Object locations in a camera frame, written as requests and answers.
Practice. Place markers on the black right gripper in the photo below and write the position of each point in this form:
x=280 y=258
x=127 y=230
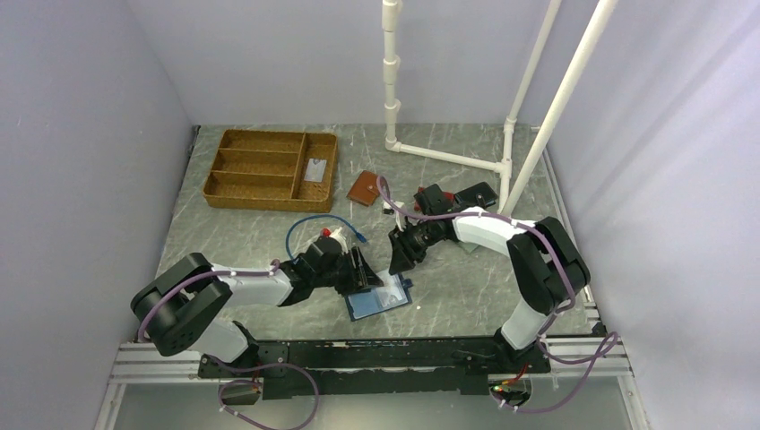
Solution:
x=403 y=256

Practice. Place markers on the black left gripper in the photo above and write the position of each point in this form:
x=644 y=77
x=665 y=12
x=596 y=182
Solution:
x=360 y=278

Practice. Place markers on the blue leather card holder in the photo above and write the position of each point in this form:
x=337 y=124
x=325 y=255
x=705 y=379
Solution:
x=393 y=294

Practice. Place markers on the white credit card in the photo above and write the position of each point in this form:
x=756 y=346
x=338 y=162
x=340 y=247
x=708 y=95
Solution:
x=315 y=170

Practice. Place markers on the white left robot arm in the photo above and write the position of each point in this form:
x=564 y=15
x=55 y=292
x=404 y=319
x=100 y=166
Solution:
x=180 y=310

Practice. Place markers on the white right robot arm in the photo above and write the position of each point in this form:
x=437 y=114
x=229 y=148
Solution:
x=548 y=268

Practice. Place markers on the brown leather card holder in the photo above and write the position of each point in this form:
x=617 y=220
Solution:
x=364 y=190

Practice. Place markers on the black leather card holder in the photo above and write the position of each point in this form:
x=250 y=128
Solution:
x=481 y=195

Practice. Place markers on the wicker cutlery tray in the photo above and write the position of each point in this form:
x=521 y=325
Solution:
x=264 y=170

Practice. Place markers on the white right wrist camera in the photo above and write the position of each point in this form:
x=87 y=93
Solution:
x=395 y=210

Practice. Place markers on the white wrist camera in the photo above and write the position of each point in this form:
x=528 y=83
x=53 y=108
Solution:
x=339 y=235
x=395 y=210

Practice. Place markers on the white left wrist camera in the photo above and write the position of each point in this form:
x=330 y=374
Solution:
x=339 y=235

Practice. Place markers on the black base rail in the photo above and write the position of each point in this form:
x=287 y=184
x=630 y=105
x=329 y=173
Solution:
x=291 y=368

